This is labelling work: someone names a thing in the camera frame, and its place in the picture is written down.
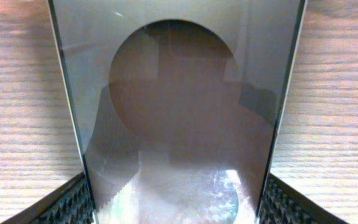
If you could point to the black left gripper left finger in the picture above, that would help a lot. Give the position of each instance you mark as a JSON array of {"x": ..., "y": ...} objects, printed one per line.
[{"x": 70, "y": 203}]

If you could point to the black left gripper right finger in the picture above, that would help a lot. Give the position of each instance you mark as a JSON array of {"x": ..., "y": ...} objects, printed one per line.
[{"x": 282, "y": 204}]

